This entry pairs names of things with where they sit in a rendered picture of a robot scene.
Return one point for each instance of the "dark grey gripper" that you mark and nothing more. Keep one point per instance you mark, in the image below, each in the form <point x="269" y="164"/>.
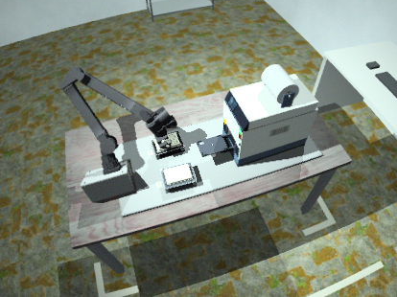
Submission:
<point x="159" y="139"/>

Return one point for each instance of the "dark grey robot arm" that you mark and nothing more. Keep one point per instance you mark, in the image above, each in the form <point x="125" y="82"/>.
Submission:
<point x="108" y="143"/>

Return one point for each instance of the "white foil roll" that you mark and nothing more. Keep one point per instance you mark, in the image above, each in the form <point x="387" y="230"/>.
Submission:
<point x="278" y="82"/>

